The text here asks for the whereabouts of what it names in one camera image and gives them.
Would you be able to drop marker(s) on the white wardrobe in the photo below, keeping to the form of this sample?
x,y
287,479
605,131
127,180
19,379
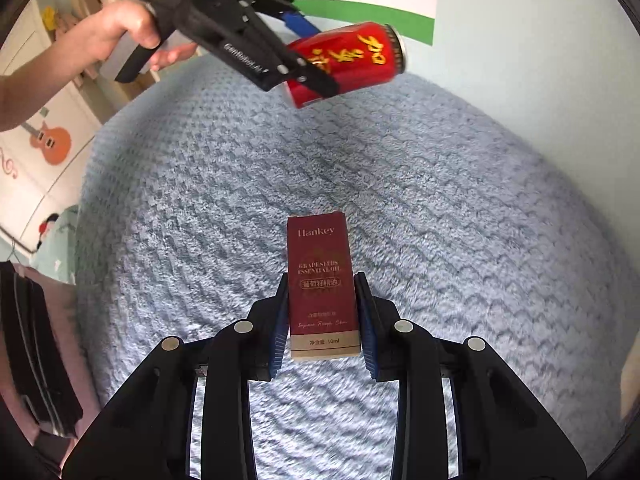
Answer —
x,y
75,110

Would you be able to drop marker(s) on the pink music note sticker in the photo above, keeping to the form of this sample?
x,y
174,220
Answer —
x,y
9,165

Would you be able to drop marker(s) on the red drink can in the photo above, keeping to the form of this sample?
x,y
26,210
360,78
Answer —
x,y
350,55

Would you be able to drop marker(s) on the dark red carton box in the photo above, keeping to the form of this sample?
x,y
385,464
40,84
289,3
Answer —
x,y
320,280

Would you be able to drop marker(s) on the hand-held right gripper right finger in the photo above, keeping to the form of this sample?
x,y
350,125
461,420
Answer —
x,y
367,330

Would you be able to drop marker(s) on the black bag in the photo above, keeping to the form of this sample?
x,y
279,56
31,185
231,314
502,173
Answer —
x,y
30,350

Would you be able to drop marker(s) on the person's left hand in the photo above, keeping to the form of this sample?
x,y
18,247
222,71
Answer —
x,y
110,25

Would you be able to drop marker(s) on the blue knitted blanket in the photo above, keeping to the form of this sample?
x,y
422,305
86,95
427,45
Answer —
x,y
400,185

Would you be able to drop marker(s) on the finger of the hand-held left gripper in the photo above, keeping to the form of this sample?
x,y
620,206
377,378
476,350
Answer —
x,y
302,25
310,80

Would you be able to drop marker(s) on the cartoon figure wall sticker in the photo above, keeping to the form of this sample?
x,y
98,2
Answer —
x,y
46,227

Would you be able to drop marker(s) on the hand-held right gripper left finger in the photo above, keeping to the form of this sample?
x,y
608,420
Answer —
x,y
279,355

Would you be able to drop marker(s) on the orange guitar wall sticker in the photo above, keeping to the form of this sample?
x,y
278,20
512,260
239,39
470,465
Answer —
x,y
55,142

